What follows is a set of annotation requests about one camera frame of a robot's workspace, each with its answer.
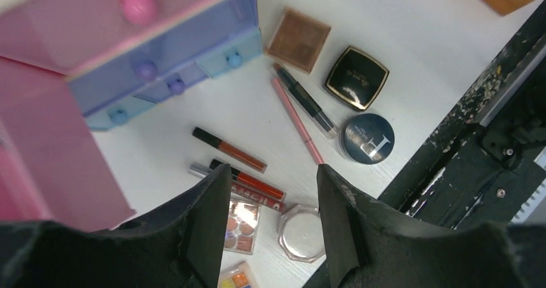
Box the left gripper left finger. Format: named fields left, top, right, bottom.
left=1, top=164, right=232, bottom=287

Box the white slotted cable duct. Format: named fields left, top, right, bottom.
left=509, top=148, right=545, bottom=224

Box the colourful eyeshadow palette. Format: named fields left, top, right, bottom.
left=217, top=262, right=259, bottom=288

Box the silver red mascara tube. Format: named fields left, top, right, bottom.
left=188, top=162, right=287, bottom=213

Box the round dark blue jar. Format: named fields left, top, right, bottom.
left=339, top=113, right=395, bottom=165

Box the pastel wooden drawer chest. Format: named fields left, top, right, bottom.
left=0, top=0, right=263, bottom=233

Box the black square compact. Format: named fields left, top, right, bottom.
left=323, top=46, right=390, bottom=111

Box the black makeup pen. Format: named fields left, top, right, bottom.
left=273, top=62, right=338, bottom=139

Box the dark red lip gloss tube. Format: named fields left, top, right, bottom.
left=192, top=127, right=268, bottom=173

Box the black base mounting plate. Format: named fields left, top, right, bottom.
left=306, top=5, right=545, bottom=287

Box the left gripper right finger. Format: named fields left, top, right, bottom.
left=317, top=164, right=545, bottom=287

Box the pink makeup pencil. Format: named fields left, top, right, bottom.
left=271, top=78, right=325, bottom=165

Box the brown square blush compact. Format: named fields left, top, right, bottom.
left=265, top=6, right=332, bottom=74

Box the nude eyeshadow palette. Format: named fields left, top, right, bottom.
left=223, top=198, right=261, bottom=255

